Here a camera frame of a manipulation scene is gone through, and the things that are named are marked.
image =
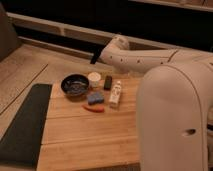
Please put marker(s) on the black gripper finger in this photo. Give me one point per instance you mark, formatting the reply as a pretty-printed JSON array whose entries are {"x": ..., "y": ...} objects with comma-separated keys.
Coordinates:
[{"x": 96, "y": 56}]

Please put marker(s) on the black eraser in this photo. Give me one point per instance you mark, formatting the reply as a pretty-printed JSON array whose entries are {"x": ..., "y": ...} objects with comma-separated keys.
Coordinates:
[{"x": 108, "y": 83}]

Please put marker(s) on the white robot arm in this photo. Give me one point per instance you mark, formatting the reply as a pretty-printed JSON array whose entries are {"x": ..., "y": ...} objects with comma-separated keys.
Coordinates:
[{"x": 173, "y": 102}]

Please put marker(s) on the small white cup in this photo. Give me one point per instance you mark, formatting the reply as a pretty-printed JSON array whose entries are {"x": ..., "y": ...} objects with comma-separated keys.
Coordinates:
[{"x": 94, "y": 79}]

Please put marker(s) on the dark blue bowl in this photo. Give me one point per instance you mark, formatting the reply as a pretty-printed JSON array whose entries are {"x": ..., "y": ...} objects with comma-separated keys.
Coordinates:
[{"x": 75, "y": 85}]

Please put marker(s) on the blue sponge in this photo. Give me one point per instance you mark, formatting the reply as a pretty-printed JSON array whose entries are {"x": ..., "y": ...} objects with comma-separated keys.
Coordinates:
[{"x": 94, "y": 98}]

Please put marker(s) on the white bottle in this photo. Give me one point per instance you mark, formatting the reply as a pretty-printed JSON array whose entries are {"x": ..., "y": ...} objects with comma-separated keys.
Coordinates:
[{"x": 115, "y": 95}]

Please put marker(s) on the dark floor mat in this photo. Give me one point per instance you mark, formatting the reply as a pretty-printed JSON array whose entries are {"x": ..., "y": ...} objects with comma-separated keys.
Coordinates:
[{"x": 21, "y": 143}]

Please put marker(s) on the white wall shelf rail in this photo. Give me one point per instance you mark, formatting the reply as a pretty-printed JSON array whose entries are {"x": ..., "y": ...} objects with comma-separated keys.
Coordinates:
[{"x": 81, "y": 33}]

